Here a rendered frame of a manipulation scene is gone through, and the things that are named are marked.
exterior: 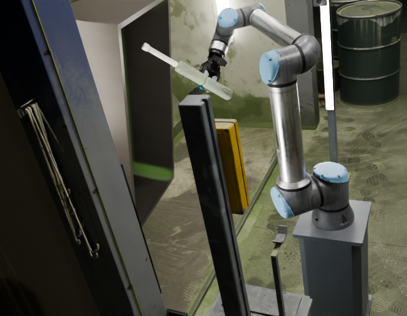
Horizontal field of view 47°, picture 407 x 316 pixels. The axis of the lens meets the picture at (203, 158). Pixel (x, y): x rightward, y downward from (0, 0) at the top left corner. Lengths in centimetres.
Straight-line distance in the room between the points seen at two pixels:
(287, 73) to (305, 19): 229
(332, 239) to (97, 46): 134
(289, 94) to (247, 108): 270
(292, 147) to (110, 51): 89
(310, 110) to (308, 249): 228
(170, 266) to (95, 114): 172
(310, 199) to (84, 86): 107
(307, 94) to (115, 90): 241
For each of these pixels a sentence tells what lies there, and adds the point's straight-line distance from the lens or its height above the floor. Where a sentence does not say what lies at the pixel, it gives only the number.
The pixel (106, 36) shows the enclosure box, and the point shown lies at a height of 159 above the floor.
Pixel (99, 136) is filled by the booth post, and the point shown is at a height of 143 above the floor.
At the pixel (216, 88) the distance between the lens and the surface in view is 223.
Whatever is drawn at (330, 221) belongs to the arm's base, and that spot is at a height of 69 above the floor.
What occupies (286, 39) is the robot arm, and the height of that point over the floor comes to 147.
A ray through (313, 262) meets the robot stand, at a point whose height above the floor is 47.
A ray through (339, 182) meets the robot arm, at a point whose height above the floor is 88.
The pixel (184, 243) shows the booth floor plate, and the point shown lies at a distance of 321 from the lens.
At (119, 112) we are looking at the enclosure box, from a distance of 226.
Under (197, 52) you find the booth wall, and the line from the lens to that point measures 449.
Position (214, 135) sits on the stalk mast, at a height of 155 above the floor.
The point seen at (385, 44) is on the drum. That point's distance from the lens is 459.
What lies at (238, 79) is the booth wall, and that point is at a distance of 442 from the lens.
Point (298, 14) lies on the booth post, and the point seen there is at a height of 106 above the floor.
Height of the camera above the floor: 204
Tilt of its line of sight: 29 degrees down
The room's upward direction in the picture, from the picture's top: 12 degrees counter-clockwise
